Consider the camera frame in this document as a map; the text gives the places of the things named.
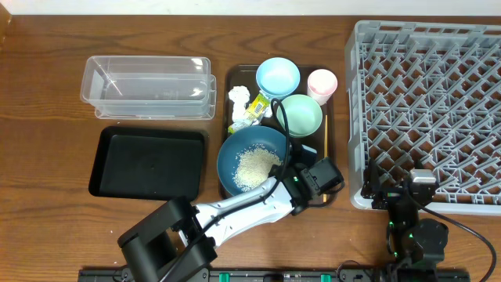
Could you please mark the black plastic tray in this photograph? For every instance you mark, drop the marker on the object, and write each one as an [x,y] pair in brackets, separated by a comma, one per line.
[147,164]

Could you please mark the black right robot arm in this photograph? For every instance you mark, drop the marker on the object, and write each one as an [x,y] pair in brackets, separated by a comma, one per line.
[415,242]

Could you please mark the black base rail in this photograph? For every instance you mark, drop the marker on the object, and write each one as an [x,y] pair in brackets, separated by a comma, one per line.
[231,275]

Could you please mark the grey dishwasher rack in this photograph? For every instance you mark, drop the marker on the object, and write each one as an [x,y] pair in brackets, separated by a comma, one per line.
[426,92]

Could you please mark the brown serving tray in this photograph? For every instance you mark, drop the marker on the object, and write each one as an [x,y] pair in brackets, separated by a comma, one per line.
[244,75]

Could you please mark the light blue bowl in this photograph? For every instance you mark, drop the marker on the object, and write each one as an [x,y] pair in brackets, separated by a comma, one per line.
[278,77]

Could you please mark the yellow snack wrapper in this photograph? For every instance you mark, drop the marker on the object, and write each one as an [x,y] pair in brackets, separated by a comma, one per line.
[258,109]

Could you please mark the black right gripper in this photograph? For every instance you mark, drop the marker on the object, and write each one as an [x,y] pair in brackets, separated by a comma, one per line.
[373,186]

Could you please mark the white tissue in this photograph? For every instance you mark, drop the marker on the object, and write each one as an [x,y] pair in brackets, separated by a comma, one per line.
[240,96]

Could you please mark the light green bowl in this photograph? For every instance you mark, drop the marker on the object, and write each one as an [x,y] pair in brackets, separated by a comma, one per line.
[304,115]

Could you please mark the wooden chopstick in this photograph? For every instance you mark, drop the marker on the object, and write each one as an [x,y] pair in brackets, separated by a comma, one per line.
[325,148]

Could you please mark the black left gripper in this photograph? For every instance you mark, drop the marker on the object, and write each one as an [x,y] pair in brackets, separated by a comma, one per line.
[284,171]

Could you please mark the pink cup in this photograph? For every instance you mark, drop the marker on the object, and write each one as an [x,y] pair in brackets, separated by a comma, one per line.
[321,84]

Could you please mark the dark blue plate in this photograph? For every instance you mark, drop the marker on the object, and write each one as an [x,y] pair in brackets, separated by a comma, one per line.
[243,139]

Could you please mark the clear plastic bin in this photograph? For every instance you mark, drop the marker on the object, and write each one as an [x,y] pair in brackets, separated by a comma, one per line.
[102,70]

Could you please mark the pile of rice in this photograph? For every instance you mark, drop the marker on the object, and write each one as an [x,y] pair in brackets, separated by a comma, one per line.
[253,166]

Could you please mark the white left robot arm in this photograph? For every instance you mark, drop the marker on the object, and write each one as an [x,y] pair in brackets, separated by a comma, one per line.
[178,239]

